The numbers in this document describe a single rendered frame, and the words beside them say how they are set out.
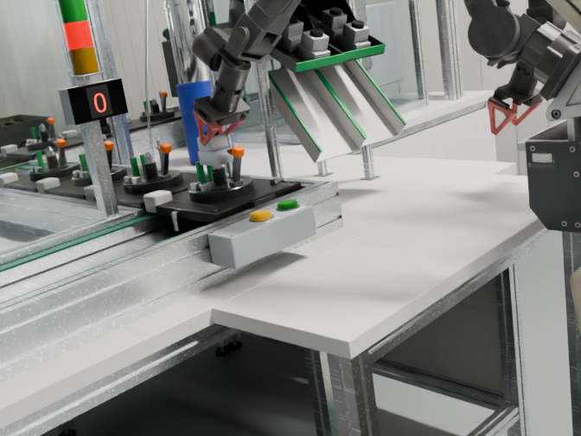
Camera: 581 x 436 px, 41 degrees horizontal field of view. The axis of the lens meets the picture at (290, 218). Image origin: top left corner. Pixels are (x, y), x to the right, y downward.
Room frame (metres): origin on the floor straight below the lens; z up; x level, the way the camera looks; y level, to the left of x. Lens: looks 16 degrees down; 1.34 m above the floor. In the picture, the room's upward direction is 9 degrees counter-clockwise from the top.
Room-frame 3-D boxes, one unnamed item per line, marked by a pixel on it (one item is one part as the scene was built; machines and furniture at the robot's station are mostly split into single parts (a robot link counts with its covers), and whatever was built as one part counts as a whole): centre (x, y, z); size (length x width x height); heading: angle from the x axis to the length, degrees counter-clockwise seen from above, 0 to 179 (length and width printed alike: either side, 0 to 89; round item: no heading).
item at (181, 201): (1.60, 0.14, 0.96); 0.24 x 0.24 x 0.02; 42
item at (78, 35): (1.56, 0.36, 1.34); 0.05 x 0.05 x 0.05
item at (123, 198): (1.78, 0.31, 1.01); 0.24 x 0.24 x 0.13; 42
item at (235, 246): (1.38, 0.05, 0.93); 0.21 x 0.07 x 0.06; 132
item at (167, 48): (2.97, 0.34, 1.18); 0.07 x 0.07 x 0.26; 42
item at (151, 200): (1.60, 0.27, 0.97); 0.05 x 0.05 x 0.04; 42
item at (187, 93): (2.59, 0.23, 1.00); 0.16 x 0.16 x 0.27
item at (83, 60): (1.56, 0.36, 1.29); 0.05 x 0.05 x 0.05
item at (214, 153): (1.60, 0.14, 1.07); 0.08 x 0.04 x 0.07; 43
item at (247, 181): (1.60, 0.14, 0.98); 0.14 x 0.14 x 0.02
